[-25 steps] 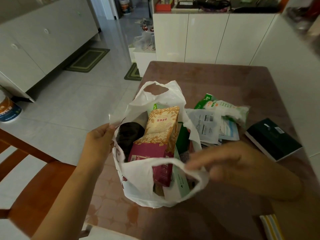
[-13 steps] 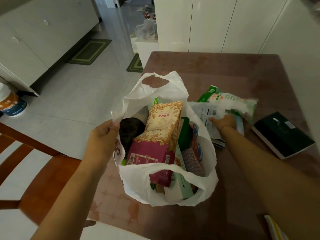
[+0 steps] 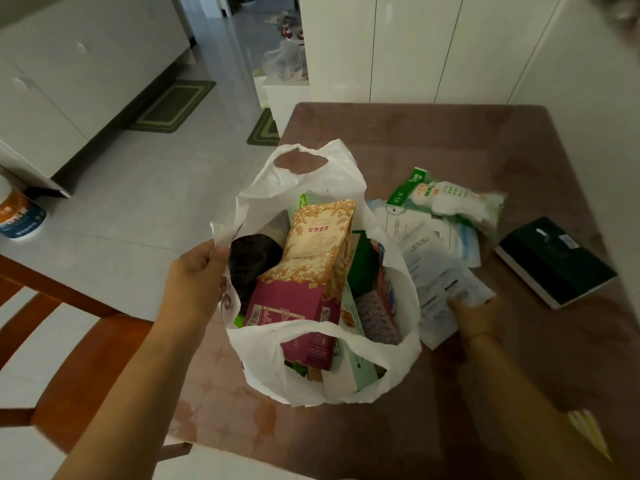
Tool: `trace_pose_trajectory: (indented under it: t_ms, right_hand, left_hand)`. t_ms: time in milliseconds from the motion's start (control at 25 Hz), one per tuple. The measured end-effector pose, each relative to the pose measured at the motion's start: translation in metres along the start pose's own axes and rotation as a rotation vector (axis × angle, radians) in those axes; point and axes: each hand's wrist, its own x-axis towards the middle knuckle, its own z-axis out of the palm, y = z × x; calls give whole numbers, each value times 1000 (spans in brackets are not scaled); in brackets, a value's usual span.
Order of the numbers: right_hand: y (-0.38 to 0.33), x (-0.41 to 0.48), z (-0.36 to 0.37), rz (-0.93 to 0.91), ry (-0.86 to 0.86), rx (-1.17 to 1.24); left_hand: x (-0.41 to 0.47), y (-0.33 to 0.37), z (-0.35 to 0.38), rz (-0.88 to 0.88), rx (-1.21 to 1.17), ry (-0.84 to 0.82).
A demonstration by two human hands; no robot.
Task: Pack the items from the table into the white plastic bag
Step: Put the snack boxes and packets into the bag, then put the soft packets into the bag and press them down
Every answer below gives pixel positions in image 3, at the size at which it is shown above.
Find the person's left hand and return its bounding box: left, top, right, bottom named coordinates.
left=157, top=239, right=231, bottom=341

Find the person's right hand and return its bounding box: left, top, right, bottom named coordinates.
left=447, top=296, right=506, bottom=345

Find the white labelled pouch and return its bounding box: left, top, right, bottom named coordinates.
left=402, top=247, right=497, bottom=351

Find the black pouch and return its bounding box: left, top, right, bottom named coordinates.
left=229, top=233, right=285, bottom=308

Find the dark green box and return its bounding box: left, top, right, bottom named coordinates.
left=493, top=216, right=619, bottom=311

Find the white plastic shopping bag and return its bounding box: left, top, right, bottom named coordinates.
left=209, top=139, right=423, bottom=408

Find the grey purple cloth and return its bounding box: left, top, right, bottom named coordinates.
left=355, top=289, right=401, bottom=345

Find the magenta beige snack bag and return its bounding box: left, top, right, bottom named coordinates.
left=243, top=198, right=357, bottom=371

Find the green white cotton pack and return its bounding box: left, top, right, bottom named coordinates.
left=386, top=167, right=509, bottom=241

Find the long light green box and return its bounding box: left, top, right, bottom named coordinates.
left=287, top=193, right=382, bottom=401

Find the person's right forearm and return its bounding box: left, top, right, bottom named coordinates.
left=459, top=334, right=626, bottom=480

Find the person's left forearm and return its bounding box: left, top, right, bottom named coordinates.
left=52, top=319, right=211, bottom=480

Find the clear plastic bag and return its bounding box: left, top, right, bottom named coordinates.
left=262, top=38, right=309, bottom=81

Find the orange wooden chair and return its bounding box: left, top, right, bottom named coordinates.
left=0, top=254, right=193, bottom=461

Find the small green floor mat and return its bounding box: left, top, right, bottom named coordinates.
left=246, top=108, right=281, bottom=147

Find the large green floor mat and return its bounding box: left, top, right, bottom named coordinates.
left=127, top=79, right=217, bottom=134

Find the white orange blue bucket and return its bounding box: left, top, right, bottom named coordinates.
left=0, top=174, right=49, bottom=241

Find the reddish brown table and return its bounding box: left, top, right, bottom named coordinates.
left=167, top=102, right=640, bottom=480

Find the white square box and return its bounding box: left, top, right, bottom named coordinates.
left=253, top=74, right=312, bottom=138

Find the white counter unit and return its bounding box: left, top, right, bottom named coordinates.
left=507, top=0, right=640, bottom=321

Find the white sideboard cabinet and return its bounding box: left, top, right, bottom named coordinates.
left=0, top=0, right=191, bottom=198

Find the white door cabinet row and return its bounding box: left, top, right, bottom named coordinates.
left=299, top=0, right=569, bottom=105

